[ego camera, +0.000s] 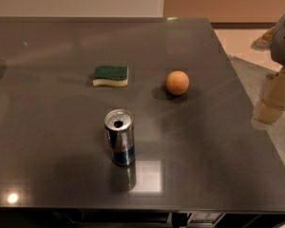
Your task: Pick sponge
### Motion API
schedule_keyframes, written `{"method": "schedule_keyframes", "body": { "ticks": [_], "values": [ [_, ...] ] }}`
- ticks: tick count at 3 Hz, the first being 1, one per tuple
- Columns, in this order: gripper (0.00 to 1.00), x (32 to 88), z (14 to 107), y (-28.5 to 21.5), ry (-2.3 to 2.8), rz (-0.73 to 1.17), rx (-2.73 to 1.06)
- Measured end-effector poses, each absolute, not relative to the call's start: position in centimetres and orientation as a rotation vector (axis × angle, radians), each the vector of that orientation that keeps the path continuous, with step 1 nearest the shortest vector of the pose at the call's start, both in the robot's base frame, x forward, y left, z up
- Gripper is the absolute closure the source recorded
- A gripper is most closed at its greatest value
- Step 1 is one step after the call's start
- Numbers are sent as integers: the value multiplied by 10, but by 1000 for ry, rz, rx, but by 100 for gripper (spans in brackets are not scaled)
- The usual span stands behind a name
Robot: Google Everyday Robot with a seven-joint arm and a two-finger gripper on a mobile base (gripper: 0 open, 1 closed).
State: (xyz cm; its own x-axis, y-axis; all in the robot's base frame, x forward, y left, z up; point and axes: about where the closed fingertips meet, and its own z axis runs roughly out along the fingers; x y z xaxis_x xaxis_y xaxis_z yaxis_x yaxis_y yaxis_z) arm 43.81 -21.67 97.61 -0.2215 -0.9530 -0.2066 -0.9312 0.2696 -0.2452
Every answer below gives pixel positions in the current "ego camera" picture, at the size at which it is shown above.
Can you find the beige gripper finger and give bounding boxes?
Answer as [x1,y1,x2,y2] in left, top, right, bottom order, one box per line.
[251,66,285,130]

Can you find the green and yellow sponge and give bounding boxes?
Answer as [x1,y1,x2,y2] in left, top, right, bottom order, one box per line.
[92,66,128,87]

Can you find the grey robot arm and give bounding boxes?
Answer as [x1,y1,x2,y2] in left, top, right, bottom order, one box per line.
[251,13,285,130]

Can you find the orange ball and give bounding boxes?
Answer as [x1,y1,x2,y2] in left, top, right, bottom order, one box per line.
[165,70,190,96]

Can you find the blue silver drink can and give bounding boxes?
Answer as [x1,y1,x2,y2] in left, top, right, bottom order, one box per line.
[104,109,135,166]

